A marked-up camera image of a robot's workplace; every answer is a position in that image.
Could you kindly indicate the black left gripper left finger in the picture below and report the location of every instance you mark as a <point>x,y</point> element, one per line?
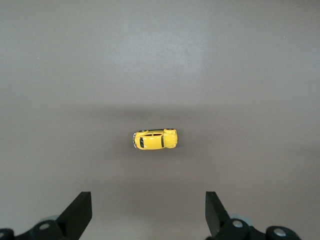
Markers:
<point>75,220</point>

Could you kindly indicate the yellow beetle toy car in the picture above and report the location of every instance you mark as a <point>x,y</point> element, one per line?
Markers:
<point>152,142</point>

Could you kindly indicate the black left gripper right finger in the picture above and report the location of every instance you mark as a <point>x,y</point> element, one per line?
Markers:
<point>217,220</point>

